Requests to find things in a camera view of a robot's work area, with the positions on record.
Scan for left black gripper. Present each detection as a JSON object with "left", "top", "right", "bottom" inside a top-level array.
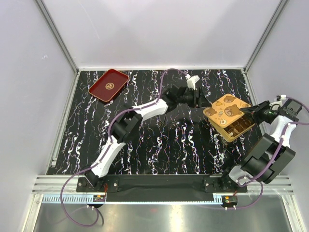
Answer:
[{"left": 177, "top": 87, "right": 211, "bottom": 108}]

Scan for gold chocolate box tray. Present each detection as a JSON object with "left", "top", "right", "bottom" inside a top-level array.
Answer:
[{"left": 209, "top": 115, "right": 255, "bottom": 143}]

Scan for silver square tin lid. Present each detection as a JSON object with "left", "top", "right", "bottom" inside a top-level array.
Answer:
[{"left": 203, "top": 94, "right": 251, "bottom": 128}]

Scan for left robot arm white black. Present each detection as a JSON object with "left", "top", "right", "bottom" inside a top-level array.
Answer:
[{"left": 84, "top": 85, "right": 211, "bottom": 191}]

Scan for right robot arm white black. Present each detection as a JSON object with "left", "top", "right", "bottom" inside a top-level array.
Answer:
[{"left": 218, "top": 98, "right": 304, "bottom": 192}]

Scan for red lacquer tray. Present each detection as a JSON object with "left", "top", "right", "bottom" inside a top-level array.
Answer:
[{"left": 88, "top": 69, "right": 129, "bottom": 103}]

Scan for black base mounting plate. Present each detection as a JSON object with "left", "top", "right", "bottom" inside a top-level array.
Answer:
[{"left": 76, "top": 174, "right": 247, "bottom": 199}]

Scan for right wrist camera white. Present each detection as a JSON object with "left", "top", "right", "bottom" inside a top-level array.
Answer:
[{"left": 269, "top": 94, "right": 286, "bottom": 110}]

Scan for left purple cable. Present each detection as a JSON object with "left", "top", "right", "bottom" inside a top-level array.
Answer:
[{"left": 60, "top": 68, "right": 191, "bottom": 228}]

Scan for right aluminium corner post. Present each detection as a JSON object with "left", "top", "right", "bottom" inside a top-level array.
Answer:
[{"left": 243, "top": 0, "right": 289, "bottom": 73}]

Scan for aluminium corner post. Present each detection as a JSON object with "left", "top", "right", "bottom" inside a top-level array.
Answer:
[
  {"left": 34, "top": 0, "right": 79, "bottom": 73},
  {"left": 243, "top": 0, "right": 289, "bottom": 73}
]

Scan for aluminium frame rail front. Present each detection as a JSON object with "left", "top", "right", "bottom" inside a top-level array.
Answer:
[{"left": 42, "top": 193, "right": 223, "bottom": 205}]

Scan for left aluminium corner post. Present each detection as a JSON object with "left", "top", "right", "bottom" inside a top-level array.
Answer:
[{"left": 34, "top": 0, "right": 79, "bottom": 73}]

